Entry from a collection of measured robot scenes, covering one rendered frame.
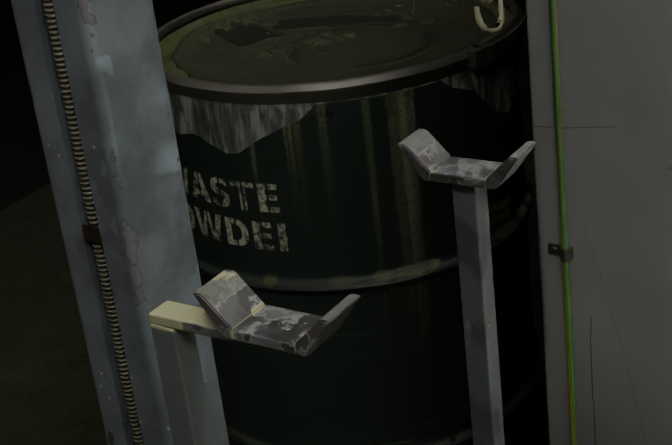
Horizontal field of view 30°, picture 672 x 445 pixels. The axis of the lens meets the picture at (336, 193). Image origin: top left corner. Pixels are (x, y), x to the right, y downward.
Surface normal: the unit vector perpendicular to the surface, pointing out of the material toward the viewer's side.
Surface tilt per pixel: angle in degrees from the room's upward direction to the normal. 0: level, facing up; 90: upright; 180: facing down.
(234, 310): 45
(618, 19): 90
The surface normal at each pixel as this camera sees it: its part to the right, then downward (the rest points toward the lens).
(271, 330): -0.11, -0.91
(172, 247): 0.84, 0.12
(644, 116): -0.53, 0.39
